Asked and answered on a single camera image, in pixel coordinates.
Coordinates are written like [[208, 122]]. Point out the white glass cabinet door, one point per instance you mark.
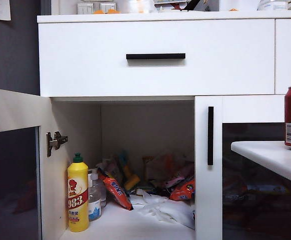
[[203, 200], [10, 110]]

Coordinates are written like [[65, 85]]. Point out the white cabinet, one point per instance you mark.
[[73, 120]]

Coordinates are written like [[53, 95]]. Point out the metal door hinge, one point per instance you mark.
[[54, 142]]

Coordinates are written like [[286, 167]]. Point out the grey door panel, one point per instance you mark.
[[10, 50]]

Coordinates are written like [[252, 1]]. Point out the transparent orange package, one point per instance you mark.
[[158, 167]]

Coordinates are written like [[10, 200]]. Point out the yellow sponge brush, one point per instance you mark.
[[131, 181]]

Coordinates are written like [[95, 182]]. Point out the pink plastic package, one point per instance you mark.
[[183, 175]]

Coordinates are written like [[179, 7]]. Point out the orange snack bag blue print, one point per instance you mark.
[[115, 187]]

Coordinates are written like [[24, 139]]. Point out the red snack packet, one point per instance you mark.
[[183, 191]]

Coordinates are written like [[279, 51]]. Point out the clear plastic bottle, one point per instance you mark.
[[103, 195]]

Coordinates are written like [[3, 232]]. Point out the clear pump bottle blue label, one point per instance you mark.
[[94, 207]]

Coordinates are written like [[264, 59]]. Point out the yellow detergent bottle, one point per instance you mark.
[[78, 200]]

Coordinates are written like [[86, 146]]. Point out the small orange object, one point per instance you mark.
[[233, 10], [98, 11], [113, 11]]

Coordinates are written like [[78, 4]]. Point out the translucent white plastic bag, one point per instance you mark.
[[135, 6]]

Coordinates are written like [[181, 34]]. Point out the flat printed box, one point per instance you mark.
[[168, 2]]

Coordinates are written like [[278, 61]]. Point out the black angular object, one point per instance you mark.
[[195, 5]]

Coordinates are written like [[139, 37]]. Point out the clear plastic bag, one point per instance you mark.
[[273, 5]]

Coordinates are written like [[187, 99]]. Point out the white wall switch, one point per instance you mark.
[[108, 7], [85, 8]]

